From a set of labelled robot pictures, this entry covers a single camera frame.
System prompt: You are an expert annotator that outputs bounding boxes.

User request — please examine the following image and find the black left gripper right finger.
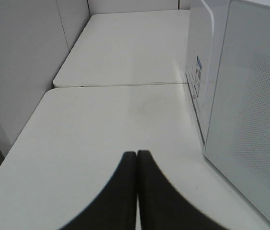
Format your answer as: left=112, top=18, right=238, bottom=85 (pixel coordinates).
left=137, top=150, right=224, bottom=230

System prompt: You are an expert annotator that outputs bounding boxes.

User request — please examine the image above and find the white microwave door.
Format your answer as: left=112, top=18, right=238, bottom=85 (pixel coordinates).
left=205, top=0, right=270, bottom=221

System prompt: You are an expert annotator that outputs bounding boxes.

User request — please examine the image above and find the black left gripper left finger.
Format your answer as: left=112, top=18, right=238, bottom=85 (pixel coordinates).
left=63, top=151, right=136, bottom=230

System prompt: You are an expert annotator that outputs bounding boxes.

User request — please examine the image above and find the white microwave oven body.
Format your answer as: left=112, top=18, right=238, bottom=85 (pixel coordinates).
left=186, top=0, right=230, bottom=143

